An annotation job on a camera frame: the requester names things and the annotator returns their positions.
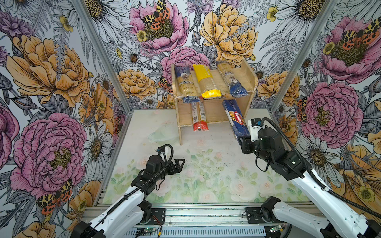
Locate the blue Barilla spaghetti box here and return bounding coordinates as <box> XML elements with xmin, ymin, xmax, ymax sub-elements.
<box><xmin>222</xmin><ymin>99</ymin><xmax>250</xmax><ymax>138</ymax></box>

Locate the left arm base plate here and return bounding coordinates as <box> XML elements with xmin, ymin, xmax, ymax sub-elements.
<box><xmin>140</xmin><ymin>208</ymin><xmax>166</xmax><ymax>225</ymax></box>

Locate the wooden two-tier shelf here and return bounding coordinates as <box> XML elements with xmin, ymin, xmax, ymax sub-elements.
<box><xmin>171</xmin><ymin>60</ymin><xmax>259</xmax><ymax>145</ymax></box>

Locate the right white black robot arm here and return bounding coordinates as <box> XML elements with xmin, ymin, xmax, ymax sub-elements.
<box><xmin>239</xmin><ymin>118</ymin><xmax>381</xmax><ymax>238</ymax></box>

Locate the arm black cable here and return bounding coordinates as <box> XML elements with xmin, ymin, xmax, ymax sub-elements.
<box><xmin>86</xmin><ymin>144</ymin><xmax>175</xmax><ymax>236</ymax></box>
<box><xmin>260</xmin><ymin>117</ymin><xmax>381</xmax><ymax>219</ymax></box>

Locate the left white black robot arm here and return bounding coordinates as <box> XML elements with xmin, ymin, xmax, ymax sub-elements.
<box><xmin>71</xmin><ymin>152</ymin><xmax>185</xmax><ymax>238</ymax></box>

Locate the red clear spaghetti bag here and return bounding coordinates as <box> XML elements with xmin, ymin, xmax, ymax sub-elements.
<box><xmin>191</xmin><ymin>99</ymin><xmax>208</xmax><ymax>132</ymax></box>

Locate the aluminium front rail frame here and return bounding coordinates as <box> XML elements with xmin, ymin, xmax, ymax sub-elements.
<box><xmin>74</xmin><ymin>203</ymin><xmax>340</xmax><ymax>238</ymax></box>

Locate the right small circuit board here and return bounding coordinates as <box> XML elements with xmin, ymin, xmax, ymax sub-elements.
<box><xmin>269</xmin><ymin>225</ymin><xmax>283</xmax><ymax>233</ymax></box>

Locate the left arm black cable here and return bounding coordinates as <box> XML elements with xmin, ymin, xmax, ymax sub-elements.
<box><xmin>86</xmin><ymin>144</ymin><xmax>175</xmax><ymax>236</ymax></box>

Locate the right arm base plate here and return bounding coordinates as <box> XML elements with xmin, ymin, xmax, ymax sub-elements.
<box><xmin>242</xmin><ymin>207</ymin><xmax>284</xmax><ymax>224</ymax></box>

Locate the yellow spaghetti bag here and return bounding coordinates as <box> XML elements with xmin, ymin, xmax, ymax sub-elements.
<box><xmin>193</xmin><ymin>64</ymin><xmax>222</xmax><ymax>99</ymax></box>

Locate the dark blue spaghetti bag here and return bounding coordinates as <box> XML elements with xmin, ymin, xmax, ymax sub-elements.
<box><xmin>174</xmin><ymin>66</ymin><xmax>200</xmax><ymax>103</ymax></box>

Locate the blue gold spaghetti bag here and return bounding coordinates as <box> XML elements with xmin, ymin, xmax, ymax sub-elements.
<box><xmin>216</xmin><ymin>61</ymin><xmax>249</xmax><ymax>98</ymax></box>

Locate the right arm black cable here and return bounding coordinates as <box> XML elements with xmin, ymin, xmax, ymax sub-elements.
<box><xmin>260</xmin><ymin>117</ymin><xmax>381</xmax><ymax>219</ymax></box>

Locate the small green circuit board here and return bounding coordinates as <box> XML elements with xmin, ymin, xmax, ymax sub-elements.
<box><xmin>135</xmin><ymin>228</ymin><xmax>158</xmax><ymax>237</ymax></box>

